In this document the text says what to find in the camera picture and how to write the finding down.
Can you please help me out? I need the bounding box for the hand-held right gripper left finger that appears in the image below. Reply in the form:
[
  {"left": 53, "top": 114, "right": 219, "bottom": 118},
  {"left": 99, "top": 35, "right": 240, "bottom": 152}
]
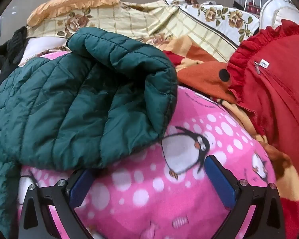
[{"left": 18, "top": 170, "right": 95, "bottom": 239}]

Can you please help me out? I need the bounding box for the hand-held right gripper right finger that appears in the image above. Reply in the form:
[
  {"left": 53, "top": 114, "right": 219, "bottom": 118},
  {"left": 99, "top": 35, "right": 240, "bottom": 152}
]
[{"left": 204, "top": 155, "right": 287, "bottom": 239}]

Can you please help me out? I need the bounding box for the dark green puffer jacket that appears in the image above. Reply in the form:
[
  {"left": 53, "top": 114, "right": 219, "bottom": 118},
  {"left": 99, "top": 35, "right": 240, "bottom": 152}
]
[{"left": 0, "top": 27, "right": 178, "bottom": 239}]

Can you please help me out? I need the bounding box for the pink penguin print blanket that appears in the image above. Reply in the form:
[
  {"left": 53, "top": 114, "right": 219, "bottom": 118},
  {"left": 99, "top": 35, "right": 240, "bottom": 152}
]
[{"left": 16, "top": 51, "right": 277, "bottom": 239}]

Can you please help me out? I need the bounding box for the red ruffled pillow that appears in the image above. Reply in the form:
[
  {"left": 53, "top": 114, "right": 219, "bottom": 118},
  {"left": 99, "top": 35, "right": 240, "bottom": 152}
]
[{"left": 227, "top": 19, "right": 299, "bottom": 239}]

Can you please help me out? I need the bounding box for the orange cartoon print blanket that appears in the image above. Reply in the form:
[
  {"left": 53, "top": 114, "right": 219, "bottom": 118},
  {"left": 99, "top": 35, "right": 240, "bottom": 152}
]
[{"left": 163, "top": 35, "right": 299, "bottom": 202}]

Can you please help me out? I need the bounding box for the white pillow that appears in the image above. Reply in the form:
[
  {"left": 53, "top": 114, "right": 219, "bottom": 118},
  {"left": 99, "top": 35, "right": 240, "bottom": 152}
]
[{"left": 19, "top": 37, "right": 70, "bottom": 65}]

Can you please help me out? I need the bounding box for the black quilted jacket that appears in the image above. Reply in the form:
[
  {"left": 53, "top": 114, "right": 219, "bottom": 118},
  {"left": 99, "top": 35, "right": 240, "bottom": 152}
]
[{"left": 0, "top": 26, "right": 28, "bottom": 85}]

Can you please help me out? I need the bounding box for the cream rose print quilt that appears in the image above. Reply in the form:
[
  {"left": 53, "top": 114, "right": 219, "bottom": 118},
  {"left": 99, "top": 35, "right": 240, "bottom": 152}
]
[{"left": 26, "top": 0, "right": 261, "bottom": 64}]

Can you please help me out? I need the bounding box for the white padded headboard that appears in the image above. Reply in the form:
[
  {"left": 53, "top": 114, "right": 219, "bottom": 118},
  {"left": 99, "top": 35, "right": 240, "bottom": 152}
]
[{"left": 260, "top": 0, "right": 299, "bottom": 34}]

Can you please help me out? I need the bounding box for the orange ruffled pillow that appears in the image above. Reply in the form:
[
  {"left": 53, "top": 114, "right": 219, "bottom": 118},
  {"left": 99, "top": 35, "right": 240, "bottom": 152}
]
[{"left": 27, "top": 0, "right": 120, "bottom": 28}]

